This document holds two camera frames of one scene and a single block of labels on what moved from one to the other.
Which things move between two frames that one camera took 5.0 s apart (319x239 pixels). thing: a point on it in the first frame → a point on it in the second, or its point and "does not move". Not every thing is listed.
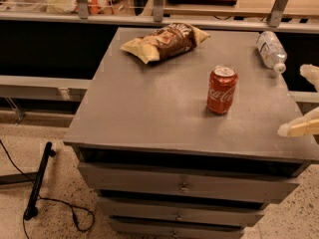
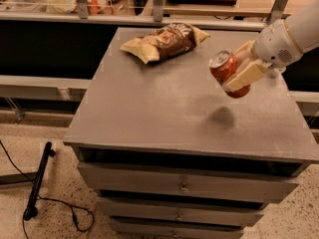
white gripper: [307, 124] → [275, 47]
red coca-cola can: [222, 84] → [223, 66]
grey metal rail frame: [16, 90] does not move
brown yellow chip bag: [168, 40] does not move
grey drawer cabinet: [161, 164] does not move
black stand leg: [31, 210] does not move
